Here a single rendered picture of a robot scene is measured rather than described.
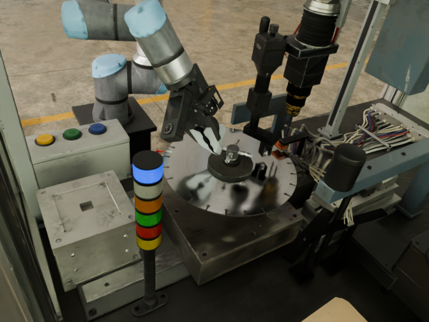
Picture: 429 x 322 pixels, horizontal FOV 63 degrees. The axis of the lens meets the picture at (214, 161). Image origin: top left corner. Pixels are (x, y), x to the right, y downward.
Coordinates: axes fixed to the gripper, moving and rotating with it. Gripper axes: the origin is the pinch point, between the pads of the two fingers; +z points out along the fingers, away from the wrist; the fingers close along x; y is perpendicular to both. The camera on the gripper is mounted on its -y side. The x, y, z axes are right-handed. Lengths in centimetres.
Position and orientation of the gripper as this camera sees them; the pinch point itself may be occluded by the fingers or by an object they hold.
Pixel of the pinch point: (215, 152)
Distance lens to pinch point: 83.5
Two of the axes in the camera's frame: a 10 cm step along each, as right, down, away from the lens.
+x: -8.0, 0.4, 6.0
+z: 4.3, 7.3, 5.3
